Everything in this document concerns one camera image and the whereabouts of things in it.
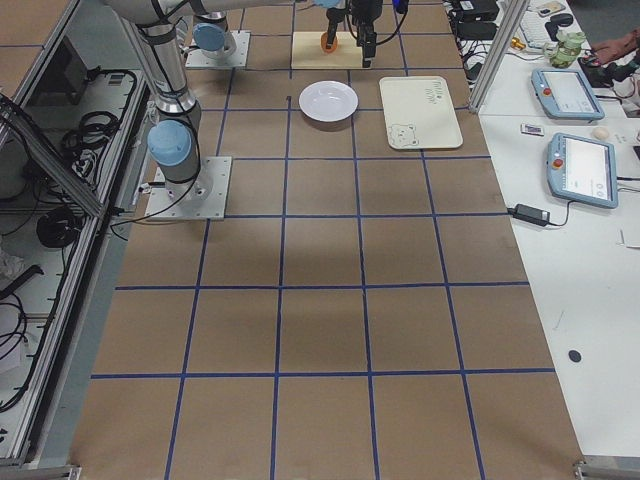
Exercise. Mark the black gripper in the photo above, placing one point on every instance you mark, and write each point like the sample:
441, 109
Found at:
363, 11
332, 24

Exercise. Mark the orange fruit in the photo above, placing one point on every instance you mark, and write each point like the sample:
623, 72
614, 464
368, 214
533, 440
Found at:
329, 42

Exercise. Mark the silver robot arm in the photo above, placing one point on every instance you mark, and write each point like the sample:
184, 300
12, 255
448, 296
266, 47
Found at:
155, 24
218, 21

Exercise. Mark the cream bear tray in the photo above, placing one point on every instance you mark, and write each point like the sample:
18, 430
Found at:
419, 113

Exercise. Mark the bamboo cutting board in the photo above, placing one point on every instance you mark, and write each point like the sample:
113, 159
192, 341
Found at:
307, 53

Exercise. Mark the white round plate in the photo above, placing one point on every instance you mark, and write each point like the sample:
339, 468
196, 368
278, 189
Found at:
328, 101

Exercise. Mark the gold metal cylinder tool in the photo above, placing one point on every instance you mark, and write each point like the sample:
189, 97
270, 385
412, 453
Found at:
518, 44

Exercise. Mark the white keyboard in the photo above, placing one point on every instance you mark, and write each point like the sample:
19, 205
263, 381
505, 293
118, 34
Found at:
532, 28

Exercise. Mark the small printed card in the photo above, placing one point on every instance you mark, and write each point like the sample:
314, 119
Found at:
532, 129

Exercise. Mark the green plush toy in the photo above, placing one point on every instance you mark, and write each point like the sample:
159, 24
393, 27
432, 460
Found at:
562, 53

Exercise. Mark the far blue teach pendant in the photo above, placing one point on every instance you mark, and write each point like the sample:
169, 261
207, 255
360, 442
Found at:
566, 94

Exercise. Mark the blue teach pendant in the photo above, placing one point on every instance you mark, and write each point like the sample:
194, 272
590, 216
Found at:
582, 170
566, 94

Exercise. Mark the black power adapter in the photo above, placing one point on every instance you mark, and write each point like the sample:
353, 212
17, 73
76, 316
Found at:
530, 214

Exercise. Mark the near blue teach pendant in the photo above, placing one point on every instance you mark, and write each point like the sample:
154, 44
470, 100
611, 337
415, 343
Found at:
582, 170

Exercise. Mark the cream round lump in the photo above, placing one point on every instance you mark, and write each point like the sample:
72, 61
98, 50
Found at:
600, 133

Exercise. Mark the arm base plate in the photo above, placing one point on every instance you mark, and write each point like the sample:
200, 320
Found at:
215, 50
205, 199

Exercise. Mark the aluminium frame post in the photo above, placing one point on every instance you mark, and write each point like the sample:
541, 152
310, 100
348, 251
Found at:
512, 16

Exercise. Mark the metal cable tray frame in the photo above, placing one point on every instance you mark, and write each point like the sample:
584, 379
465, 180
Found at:
73, 95

